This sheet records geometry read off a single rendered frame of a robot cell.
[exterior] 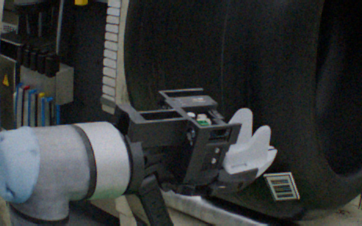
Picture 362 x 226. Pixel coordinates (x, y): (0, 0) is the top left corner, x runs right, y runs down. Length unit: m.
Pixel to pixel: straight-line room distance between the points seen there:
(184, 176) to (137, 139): 0.07
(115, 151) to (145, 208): 0.09
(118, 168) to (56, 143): 0.07
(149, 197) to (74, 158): 0.12
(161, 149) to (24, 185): 0.18
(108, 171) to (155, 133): 0.06
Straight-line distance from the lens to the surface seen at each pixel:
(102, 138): 0.91
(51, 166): 0.87
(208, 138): 0.95
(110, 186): 0.91
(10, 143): 0.86
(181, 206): 1.47
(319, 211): 1.35
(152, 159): 0.96
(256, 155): 1.03
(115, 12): 1.62
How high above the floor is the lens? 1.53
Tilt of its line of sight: 20 degrees down
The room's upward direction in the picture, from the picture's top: 2 degrees clockwise
